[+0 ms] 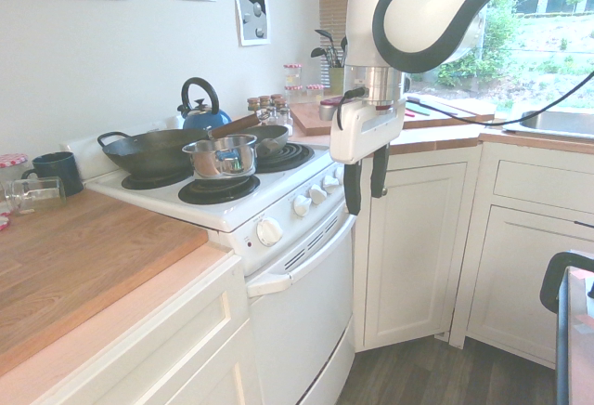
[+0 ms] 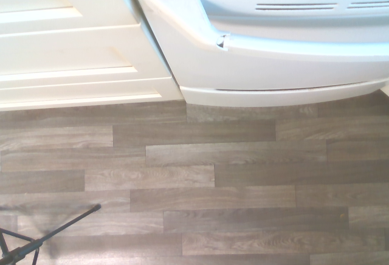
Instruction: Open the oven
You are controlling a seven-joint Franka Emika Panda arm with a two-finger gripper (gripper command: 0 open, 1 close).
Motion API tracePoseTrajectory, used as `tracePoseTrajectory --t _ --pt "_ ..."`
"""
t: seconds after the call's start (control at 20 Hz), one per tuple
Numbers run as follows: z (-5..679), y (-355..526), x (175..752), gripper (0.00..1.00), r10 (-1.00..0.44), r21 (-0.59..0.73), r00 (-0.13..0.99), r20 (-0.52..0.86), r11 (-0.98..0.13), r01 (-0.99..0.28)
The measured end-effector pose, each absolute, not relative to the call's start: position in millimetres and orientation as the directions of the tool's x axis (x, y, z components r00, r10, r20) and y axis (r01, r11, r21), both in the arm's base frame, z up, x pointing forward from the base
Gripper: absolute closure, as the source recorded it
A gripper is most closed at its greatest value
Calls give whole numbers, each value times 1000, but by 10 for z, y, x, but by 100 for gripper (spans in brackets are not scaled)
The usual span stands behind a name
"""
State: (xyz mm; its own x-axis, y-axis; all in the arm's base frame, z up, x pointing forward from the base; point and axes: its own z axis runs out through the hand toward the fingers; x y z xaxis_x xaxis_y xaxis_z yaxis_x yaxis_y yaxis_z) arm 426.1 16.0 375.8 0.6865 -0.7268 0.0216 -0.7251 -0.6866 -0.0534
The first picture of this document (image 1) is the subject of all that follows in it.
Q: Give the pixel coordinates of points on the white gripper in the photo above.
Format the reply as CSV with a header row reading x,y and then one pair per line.
x,y
366,131

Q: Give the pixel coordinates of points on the spice jar with brown lid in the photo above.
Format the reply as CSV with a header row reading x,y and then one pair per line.
x,y
253,104
277,100
265,102

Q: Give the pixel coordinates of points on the white cabinet beside stove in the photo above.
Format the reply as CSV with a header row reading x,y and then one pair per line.
x,y
153,344

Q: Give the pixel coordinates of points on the red gingham lid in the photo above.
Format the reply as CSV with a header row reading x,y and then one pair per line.
x,y
3,222

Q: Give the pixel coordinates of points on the large white oven knob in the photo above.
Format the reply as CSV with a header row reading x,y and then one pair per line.
x,y
269,232

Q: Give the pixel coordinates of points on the stainless steel sink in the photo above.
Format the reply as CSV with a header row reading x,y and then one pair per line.
x,y
557,122

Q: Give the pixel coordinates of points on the jar with red gingham lid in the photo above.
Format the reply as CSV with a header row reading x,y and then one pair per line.
x,y
11,165

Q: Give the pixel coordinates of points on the reddish wooden cutting board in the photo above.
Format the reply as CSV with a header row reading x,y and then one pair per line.
x,y
311,124

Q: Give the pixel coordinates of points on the tall jar with red lid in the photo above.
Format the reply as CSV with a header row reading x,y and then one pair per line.
x,y
293,75

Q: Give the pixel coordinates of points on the white corner cabinet door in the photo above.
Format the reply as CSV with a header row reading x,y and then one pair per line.
x,y
413,247

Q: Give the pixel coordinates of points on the green flat utensil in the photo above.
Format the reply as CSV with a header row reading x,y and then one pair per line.
x,y
417,112

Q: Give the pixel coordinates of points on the white under-sink cabinet door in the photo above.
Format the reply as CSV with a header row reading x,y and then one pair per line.
x,y
515,284

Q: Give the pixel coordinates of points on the stainless steel saucepan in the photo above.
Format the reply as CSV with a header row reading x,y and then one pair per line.
x,y
223,159

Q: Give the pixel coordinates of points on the small white stove knob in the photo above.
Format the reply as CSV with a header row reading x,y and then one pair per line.
x,y
302,205
318,194
331,184

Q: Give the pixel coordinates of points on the large wooden cutting board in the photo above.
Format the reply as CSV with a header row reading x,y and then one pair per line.
x,y
79,256

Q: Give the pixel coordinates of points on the black wok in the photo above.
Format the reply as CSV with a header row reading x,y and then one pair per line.
x,y
148,152

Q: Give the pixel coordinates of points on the dark blue mug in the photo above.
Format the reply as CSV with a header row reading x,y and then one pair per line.
x,y
53,170

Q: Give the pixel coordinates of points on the white electric stove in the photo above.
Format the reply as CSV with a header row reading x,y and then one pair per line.
x,y
223,212

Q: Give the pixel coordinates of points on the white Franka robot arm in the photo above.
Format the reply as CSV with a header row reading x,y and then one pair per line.
x,y
366,5

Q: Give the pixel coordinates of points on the short jar with red lid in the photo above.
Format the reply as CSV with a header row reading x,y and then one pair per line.
x,y
314,94
292,94

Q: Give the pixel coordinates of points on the metal cup with red band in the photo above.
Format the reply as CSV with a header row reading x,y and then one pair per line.
x,y
327,111

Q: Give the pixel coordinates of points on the clear glass shaker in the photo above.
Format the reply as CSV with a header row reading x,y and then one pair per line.
x,y
284,117
272,118

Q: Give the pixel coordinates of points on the green utensil holder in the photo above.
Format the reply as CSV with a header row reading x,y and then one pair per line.
x,y
336,81

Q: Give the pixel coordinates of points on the wooden window blinds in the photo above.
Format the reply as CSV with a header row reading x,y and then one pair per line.
x,y
331,10

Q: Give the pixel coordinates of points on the clear glass jar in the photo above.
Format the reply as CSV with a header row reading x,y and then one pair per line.
x,y
34,195

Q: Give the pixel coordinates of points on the small grey shapes print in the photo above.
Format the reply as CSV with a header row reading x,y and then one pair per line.
x,y
253,17

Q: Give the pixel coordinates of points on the white cabinet drawer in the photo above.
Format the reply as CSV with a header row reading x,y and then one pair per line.
x,y
543,184

